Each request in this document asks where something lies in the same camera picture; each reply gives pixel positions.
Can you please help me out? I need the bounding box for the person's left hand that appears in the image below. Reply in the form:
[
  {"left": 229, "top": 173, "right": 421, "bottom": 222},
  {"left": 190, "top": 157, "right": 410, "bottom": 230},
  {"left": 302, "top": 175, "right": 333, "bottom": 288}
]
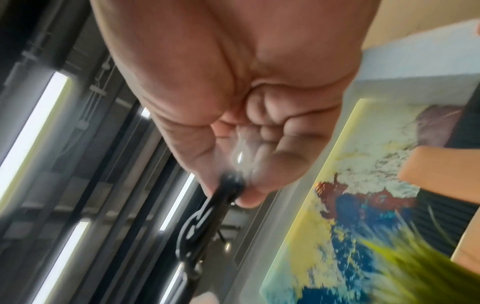
[{"left": 194, "top": 292, "right": 219, "bottom": 304}]

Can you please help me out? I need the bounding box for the person's right hand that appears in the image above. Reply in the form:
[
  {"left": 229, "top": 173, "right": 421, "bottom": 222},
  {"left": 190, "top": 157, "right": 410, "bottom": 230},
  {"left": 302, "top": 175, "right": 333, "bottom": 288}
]
[{"left": 89, "top": 0, "right": 380, "bottom": 209}]

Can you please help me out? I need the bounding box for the black cable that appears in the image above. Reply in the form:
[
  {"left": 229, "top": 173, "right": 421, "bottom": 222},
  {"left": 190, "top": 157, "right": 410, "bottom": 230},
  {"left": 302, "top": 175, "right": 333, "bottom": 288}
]
[{"left": 175, "top": 172, "right": 247, "bottom": 304}]

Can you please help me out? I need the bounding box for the long ceiling light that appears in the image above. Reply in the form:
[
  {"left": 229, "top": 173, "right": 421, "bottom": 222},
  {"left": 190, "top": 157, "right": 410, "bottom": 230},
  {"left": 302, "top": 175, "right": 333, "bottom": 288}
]
[
  {"left": 39, "top": 221, "right": 91, "bottom": 304},
  {"left": 0, "top": 71, "right": 71, "bottom": 206},
  {"left": 159, "top": 263, "right": 185, "bottom": 304},
  {"left": 159, "top": 172, "right": 196, "bottom": 232}
]

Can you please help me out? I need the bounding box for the green potted plant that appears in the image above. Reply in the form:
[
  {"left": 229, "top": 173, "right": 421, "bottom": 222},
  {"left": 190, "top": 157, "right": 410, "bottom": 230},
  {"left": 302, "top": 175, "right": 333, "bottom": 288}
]
[{"left": 359, "top": 207, "right": 480, "bottom": 304}]

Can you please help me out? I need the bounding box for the orange chair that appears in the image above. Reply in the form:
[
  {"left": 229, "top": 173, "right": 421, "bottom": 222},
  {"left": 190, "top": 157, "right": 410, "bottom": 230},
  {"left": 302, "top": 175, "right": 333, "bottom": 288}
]
[{"left": 397, "top": 145, "right": 480, "bottom": 206}]

